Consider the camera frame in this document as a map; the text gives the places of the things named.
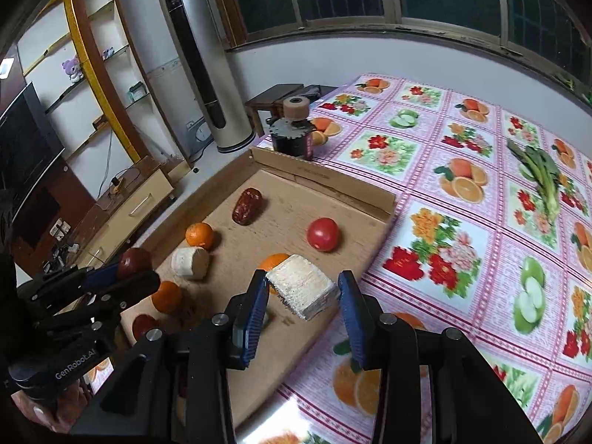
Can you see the black jar with tape roll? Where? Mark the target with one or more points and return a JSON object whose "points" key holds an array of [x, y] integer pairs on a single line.
{"points": [[292, 134]]}

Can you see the tower air conditioner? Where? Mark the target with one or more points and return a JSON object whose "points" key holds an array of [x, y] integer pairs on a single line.
{"points": [[192, 27]]}

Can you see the dark jujube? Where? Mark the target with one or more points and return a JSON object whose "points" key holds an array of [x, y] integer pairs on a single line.
{"points": [[142, 324]]}

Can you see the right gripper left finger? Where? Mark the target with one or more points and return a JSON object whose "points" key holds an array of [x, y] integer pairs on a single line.
{"points": [[137, 403]]}

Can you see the small orange mandarin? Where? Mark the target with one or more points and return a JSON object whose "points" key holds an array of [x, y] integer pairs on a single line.
{"points": [[200, 234]]}

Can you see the left hand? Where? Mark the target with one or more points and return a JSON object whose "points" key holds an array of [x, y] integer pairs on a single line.
{"points": [[70, 405]]}

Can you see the cardboard box tray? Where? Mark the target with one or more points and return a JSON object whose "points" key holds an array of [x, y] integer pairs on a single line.
{"points": [[263, 208]]}

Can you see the white corn cob chunk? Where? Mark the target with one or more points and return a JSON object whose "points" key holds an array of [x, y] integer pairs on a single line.
{"points": [[303, 288]]}

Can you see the fruit pattern tablecloth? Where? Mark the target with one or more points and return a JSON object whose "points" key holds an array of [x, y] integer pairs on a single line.
{"points": [[472, 245]]}

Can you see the black television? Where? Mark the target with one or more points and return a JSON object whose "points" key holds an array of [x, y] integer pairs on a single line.
{"points": [[29, 143]]}

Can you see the purple plush toy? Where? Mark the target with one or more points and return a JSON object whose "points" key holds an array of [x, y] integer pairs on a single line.
{"points": [[73, 70]]}

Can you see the wrinkled red jujube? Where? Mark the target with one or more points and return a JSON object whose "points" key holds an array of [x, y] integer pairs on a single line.
{"points": [[247, 206]]}

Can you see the wooden tv cabinet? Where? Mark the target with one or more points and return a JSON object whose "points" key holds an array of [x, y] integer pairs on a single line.
{"points": [[61, 214]]}

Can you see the red tomato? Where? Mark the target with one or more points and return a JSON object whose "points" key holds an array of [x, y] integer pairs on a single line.
{"points": [[323, 235]]}

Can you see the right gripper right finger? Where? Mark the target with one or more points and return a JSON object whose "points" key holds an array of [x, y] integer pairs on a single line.
{"points": [[469, 402]]}

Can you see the window with green grille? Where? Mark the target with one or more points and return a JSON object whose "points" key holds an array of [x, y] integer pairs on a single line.
{"points": [[545, 35]]}

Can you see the green broccoli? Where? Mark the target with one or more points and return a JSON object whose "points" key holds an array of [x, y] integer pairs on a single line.
{"points": [[546, 175]]}

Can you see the wall shelf unit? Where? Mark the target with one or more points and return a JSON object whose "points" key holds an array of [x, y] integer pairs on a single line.
{"points": [[90, 68]]}

